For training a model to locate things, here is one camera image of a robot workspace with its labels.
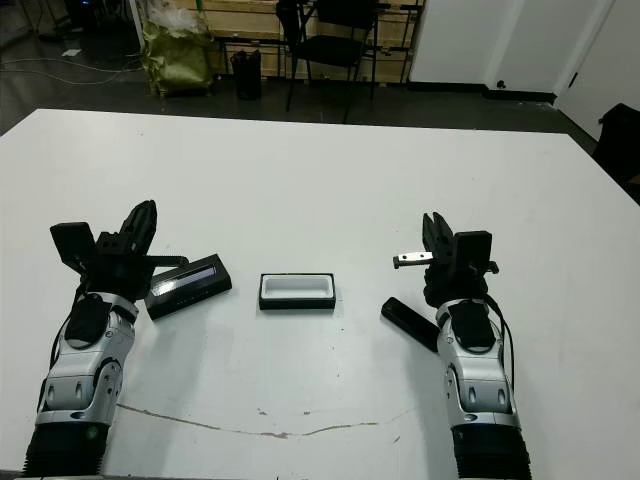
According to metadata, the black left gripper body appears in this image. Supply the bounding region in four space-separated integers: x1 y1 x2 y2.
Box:
74 230 190 303

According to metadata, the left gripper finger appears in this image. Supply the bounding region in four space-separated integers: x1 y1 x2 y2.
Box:
118 198 152 255
142 199 162 258

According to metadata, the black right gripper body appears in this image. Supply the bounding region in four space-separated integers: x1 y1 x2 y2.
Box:
392 250 502 307

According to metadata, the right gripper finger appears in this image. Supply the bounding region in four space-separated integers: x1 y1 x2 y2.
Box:
433 211 458 262
422 212 438 262

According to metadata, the slim black camera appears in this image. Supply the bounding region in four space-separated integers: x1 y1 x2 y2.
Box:
380 296 441 354

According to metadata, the black box lid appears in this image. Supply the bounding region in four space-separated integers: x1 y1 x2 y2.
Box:
145 253 233 321

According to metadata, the black box base white insert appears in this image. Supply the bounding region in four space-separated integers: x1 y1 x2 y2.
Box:
258 271 337 312

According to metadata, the green bag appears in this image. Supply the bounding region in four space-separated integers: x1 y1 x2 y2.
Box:
141 19 216 99

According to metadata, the black waste bin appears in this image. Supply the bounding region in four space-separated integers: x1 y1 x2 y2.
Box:
229 49 263 101

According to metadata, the black bulky chair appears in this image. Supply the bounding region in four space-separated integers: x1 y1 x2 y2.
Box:
597 102 640 206

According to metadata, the dark equipment cabinet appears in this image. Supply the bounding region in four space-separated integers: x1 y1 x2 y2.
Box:
64 0 132 49

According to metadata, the black folding chair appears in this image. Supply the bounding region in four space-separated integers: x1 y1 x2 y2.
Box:
276 0 384 125

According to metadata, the clear plastic bag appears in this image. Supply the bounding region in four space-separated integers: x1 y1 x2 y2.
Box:
147 0 201 31

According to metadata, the white door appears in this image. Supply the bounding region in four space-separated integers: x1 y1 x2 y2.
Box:
555 0 640 151

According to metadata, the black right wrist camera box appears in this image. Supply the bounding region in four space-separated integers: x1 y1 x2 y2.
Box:
456 230 495 277

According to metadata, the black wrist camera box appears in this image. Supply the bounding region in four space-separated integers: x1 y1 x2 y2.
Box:
456 230 495 277
49 222 96 266

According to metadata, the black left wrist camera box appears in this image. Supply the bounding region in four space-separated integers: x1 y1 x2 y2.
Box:
49 222 96 266

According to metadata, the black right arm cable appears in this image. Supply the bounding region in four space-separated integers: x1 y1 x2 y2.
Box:
487 294 517 401

